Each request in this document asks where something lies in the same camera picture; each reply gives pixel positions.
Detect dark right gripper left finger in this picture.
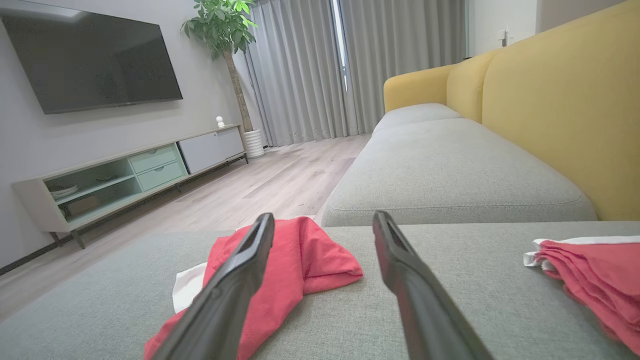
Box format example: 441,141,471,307
150,212,276,360

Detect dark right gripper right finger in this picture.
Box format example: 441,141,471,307
372,210,495,360

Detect red jersey with white sleeves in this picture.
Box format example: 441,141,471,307
145,216,364,360

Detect red shorts with white trim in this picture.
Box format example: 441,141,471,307
523,236,640,356

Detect white and green tv cabinet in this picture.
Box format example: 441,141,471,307
12,125,249,249

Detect white ribbed plant pot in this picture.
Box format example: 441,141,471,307
243,129,266,159

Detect yellow sofa armrest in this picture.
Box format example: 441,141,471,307
383,64,453,113

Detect yellow sofa back cushion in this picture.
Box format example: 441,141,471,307
482,0,640,222
446,49,503,124

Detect grey pleated curtain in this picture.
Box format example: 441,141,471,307
340,0,468,136
235,0,351,147

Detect green potted tree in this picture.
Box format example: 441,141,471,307
181,0,259,133

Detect black flat screen television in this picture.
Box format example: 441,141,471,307
0,0,183,115

